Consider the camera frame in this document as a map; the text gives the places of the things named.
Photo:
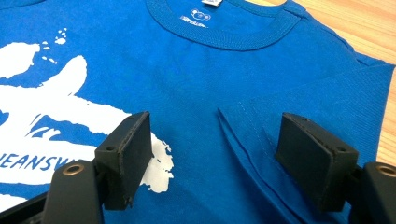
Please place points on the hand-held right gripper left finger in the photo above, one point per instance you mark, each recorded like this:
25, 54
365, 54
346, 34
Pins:
124, 165

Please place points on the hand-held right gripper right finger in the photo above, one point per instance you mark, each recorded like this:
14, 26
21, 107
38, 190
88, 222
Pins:
317, 161

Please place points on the blue printed t-shirt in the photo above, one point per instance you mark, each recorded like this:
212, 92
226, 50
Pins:
202, 77

